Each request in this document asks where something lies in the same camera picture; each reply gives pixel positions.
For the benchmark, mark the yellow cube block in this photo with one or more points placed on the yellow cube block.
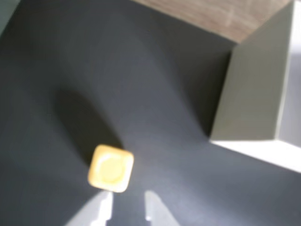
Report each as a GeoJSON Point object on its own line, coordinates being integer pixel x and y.
{"type": "Point", "coordinates": [110, 168]}

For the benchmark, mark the dark grey mat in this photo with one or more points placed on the dark grey mat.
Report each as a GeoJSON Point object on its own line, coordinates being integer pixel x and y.
{"type": "Point", "coordinates": [70, 70]}

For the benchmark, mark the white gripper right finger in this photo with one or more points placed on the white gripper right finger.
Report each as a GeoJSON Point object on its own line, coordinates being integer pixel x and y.
{"type": "Point", "coordinates": [157, 212]}

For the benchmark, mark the white open box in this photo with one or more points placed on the white open box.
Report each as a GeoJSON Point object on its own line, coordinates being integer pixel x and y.
{"type": "Point", "coordinates": [254, 94]}

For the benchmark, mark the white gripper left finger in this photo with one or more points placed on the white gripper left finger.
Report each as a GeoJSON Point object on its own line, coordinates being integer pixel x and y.
{"type": "Point", "coordinates": [96, 209]}

